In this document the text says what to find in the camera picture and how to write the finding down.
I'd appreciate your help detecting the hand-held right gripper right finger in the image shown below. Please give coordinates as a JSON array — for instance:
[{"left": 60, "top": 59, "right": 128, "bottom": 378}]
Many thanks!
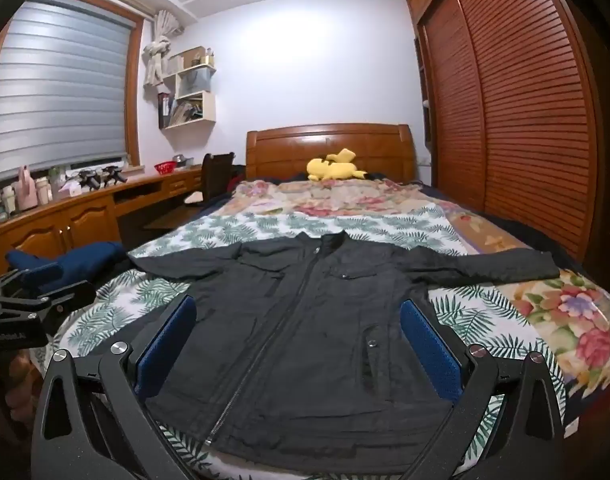
[{"left": 399, "top": 300, "right": 566, "bottom": 480}]

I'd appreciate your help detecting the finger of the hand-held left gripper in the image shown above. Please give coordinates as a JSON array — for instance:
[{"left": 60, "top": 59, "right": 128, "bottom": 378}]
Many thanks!
[{"left": 0, "top": 271, "right": 98, "bottom": 331}]

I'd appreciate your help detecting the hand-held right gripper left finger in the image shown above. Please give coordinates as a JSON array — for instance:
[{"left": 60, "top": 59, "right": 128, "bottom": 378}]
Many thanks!
[{"left": 31, "top": 294, "right": 198, "bottom": 480}]

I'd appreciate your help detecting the black zip jacket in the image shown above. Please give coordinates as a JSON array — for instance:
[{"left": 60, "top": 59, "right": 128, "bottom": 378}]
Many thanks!
[{"left": 127, "top": 230, "right": 562, "bottom": 474}]

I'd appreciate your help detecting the navy blue cloth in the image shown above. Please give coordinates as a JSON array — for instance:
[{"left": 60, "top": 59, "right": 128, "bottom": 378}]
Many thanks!
[{"left": 5, "top": 241, "right": 132, "bottom": 294}]

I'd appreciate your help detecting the wooden desk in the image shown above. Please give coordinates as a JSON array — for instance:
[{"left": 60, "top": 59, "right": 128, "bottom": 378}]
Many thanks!
[{"left": 0, "top": 162, "right": 206, "bottom": 281}]

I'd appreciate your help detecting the pink bottle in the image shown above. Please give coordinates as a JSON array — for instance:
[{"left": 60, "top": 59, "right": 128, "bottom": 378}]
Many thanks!
[{"left": 17, "top": 166, "right": 38, "bottom": 210}]

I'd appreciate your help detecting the dark blue bed sheet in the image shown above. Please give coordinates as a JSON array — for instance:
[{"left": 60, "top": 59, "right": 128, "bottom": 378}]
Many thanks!
[{"left": 422, "top": 182, "right": 586, "bottom": 273}]

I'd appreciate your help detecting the bed with floral blankets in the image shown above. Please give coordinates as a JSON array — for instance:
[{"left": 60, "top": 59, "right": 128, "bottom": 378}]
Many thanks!
[{"left": 230, "top": 177, "right": 610, "bottom": 411}]

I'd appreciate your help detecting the leaf print blanket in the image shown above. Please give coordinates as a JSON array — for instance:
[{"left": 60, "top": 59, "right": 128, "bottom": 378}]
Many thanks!
[{"left": 55, "top": 205, "right": 568, "bottom": 480}]

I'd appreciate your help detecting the dark wooden chair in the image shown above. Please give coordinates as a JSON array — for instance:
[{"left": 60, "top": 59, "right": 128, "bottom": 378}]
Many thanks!
[{"left": 185, "top": 152, "right": 236, "bottom": 209}]

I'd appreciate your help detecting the yellow plush toy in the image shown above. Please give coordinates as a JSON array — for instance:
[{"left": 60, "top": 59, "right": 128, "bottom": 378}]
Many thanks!
[{"left": 306, "top": 148, "right": 368, "bottom": 182}]

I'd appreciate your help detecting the grey window blind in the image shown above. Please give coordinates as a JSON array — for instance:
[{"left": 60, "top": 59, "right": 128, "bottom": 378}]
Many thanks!
[{"left": 0, "top": 0, "right": 142, "bottom": 182}]

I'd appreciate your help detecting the wooden bed headboard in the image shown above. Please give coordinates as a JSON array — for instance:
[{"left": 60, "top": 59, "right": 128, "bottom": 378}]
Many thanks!
[{"left": 246, "top": 123, "right": 416, "bottom": 183}]

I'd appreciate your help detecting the wooden louvered wardrobe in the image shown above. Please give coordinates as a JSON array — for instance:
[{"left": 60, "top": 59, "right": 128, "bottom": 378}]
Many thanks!
[{"left": 406, "top": 0, "right": 606, "bottom": 271}]

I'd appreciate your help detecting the tied beige curtain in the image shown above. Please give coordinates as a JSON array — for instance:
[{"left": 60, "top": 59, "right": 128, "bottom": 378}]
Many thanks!
[{"left": 143, "top": 10, "right": 184, "bottom": 89}]

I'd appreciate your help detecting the white wall shelf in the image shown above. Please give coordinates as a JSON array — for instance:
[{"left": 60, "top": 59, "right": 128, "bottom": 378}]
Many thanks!
[{"left": 157, "top": 46, "right": 218, "bottom": 131}]

